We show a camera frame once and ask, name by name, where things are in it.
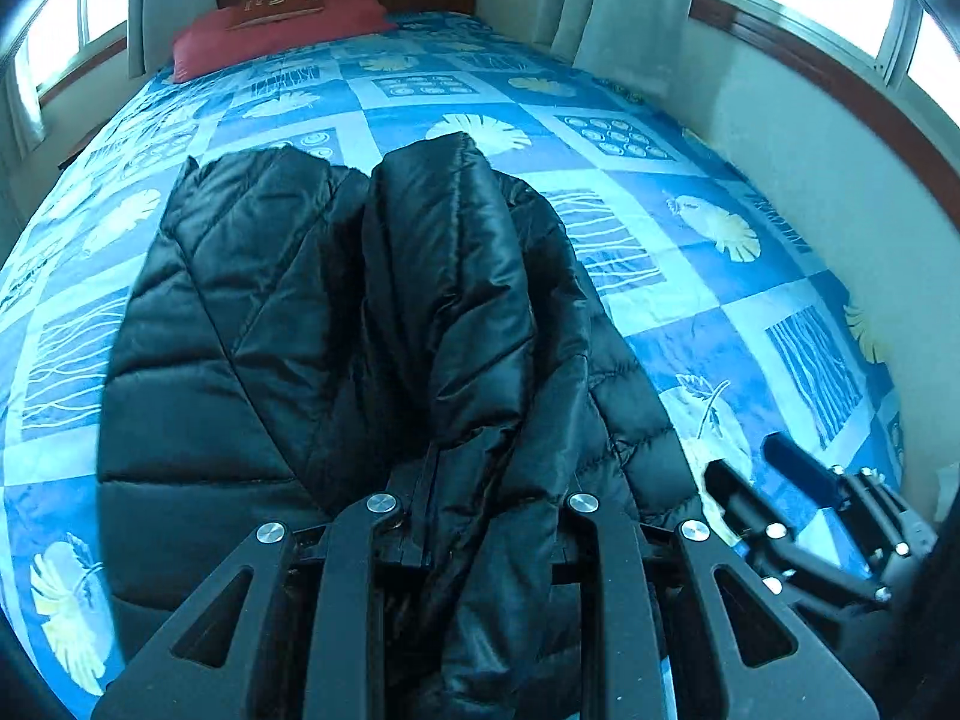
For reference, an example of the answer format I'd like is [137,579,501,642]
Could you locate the left window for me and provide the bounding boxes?
[0,0,140,111]

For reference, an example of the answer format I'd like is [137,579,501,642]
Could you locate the grey curtain by wardrobe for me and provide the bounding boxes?
[2,47,46,171]

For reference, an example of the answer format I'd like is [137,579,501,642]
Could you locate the red pillow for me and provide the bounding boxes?
[172,0,394,83]

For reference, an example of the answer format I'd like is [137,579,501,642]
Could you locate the blue patterned bed sheet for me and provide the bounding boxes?
[2,13,903,717]

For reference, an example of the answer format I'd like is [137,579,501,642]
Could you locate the window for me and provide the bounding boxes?
[686,0,960,235]
[0,0,140,111]

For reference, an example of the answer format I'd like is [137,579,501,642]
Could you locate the small dark red cushion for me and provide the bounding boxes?
[229,0,324,29]

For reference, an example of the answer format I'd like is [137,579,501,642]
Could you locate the right window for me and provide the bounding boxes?
[686,0,960,235]

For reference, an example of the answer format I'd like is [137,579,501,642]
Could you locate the grey curtain right of bed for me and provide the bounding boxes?
[532,0,692,103]

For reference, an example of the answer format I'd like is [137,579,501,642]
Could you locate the black quilted puffer jacket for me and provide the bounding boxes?
[96,133,701,718]

